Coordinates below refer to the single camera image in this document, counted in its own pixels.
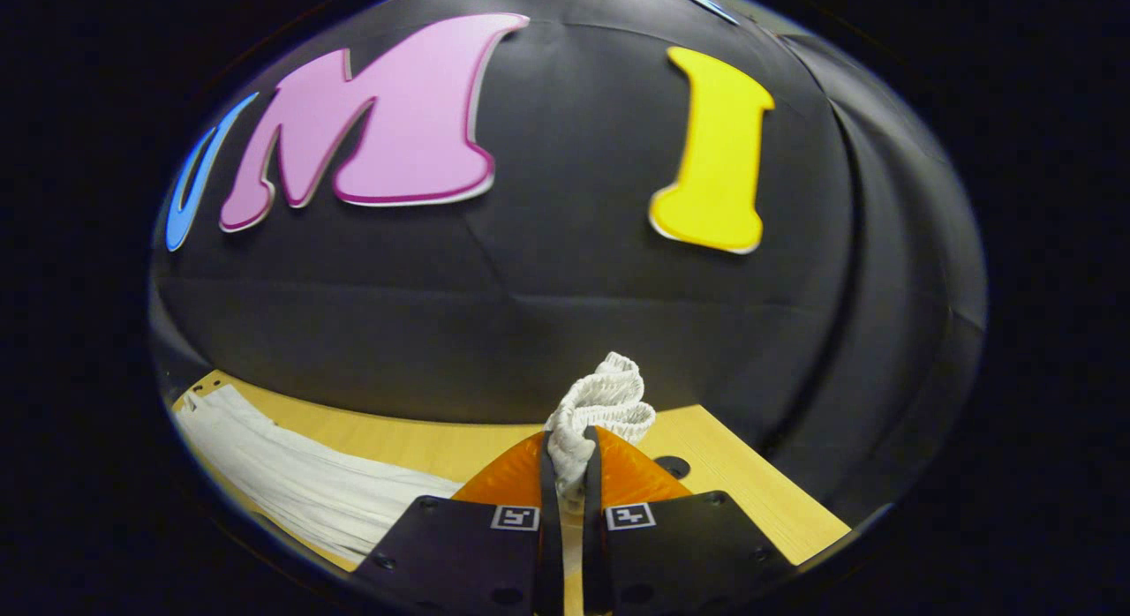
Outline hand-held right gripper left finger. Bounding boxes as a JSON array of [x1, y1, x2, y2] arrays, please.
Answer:
[[351, 429, 566, 616]]

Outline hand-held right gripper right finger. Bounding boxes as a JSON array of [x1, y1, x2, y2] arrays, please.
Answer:
[[581, 424, 795, 616]]

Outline white jeans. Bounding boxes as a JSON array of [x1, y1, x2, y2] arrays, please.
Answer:
[[174, 351, 657, 566]]

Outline black backdrop cloth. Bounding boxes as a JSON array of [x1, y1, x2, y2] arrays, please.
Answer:
[[148, 0, 988, 511]]

